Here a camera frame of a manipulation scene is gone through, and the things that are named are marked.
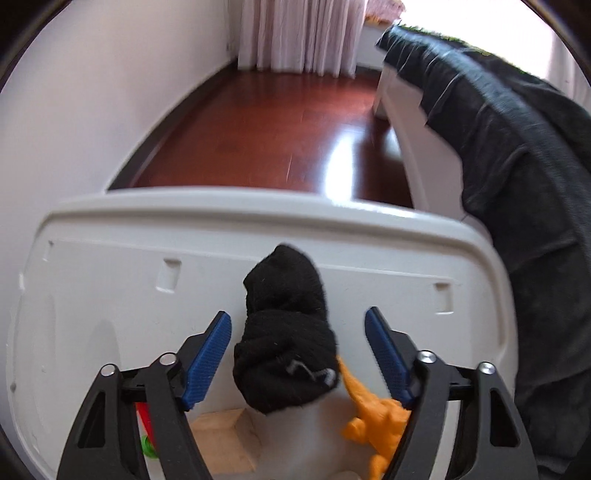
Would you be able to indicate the orange toy dinosaur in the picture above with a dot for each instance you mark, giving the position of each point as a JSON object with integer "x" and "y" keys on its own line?
{"x": 379, "y": 422}

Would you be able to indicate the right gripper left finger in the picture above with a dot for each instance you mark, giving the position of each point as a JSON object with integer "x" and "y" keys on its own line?
{"x": 104, "y": 440}

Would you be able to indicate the black sock ball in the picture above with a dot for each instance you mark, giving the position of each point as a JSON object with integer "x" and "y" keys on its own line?
{"x": 287, "y": 356}

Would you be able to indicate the dark bed cover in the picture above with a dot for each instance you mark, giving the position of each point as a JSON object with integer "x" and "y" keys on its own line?
{"x": 525, "y": 154}

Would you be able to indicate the grey plastic storage box lid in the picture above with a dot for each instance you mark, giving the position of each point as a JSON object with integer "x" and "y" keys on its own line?
{"x": 123, "y": 278}

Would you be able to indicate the pink patterned left curtain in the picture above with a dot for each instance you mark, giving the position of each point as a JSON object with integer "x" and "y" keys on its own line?
{"x": 290, "y": 36}

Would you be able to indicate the folded pink blankets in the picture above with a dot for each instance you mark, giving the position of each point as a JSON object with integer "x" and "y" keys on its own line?
{"x": 384, "y": 11}

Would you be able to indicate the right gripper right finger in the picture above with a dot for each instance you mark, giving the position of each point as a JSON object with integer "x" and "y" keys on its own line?
{"x": 491, "y": 441}

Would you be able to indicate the red green toy car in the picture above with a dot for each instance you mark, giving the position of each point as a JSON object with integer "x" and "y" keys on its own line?
{"x": 147, "y": 440}

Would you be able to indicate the wooden cube block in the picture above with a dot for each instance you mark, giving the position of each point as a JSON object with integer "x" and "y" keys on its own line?
{"x": 227, "y": 441}

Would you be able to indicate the white bed frame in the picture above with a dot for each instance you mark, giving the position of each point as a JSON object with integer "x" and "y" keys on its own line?
{"x": 432, "y": 167}

